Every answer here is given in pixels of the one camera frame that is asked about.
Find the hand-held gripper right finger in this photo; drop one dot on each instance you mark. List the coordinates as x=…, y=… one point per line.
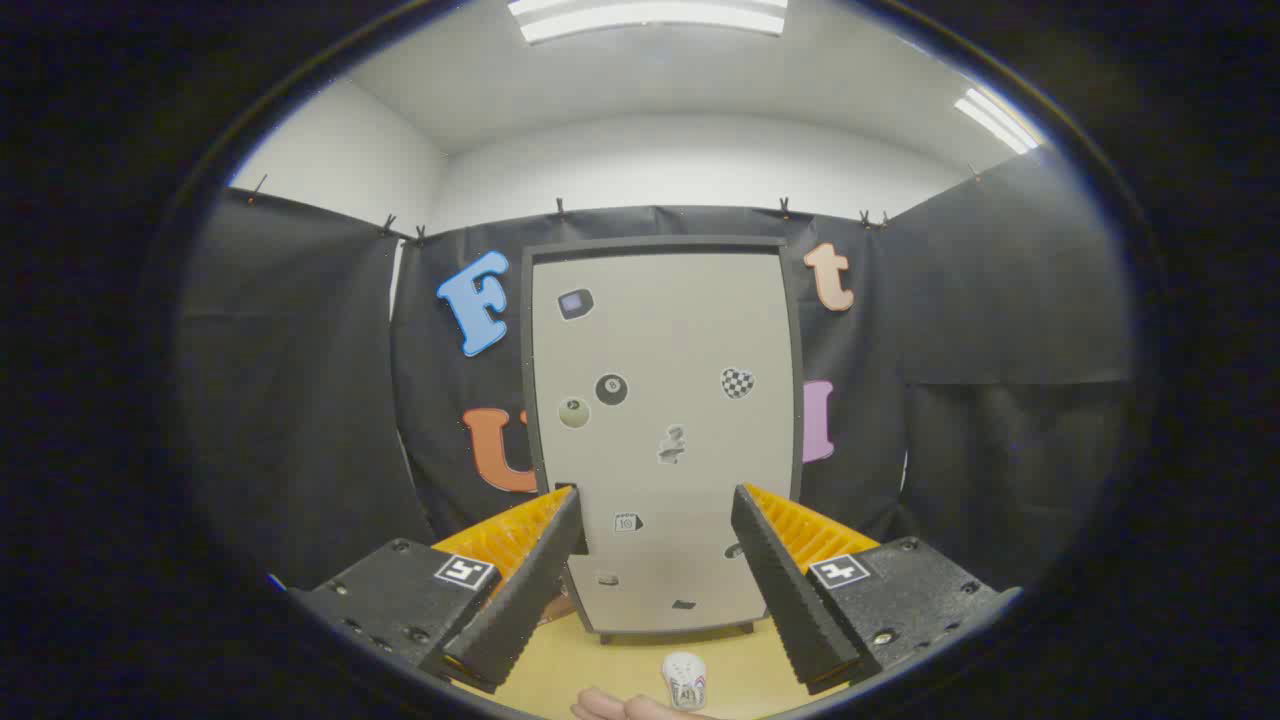
x=790, y=600

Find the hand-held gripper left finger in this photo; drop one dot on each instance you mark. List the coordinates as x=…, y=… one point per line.
x=520, y=600

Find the narrow ceiling light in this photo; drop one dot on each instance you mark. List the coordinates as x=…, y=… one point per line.
x=995, y=120

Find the beige shoe cabinet door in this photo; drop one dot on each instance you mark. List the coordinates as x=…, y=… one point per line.
x=670, y=330

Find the long ceiling light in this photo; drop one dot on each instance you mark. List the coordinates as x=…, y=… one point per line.
x=650, y=18

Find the grey shoe cabinet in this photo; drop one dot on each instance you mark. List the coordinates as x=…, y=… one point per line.
x=650, y=243

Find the white shoe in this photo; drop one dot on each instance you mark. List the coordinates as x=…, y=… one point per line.
x=684, y=675

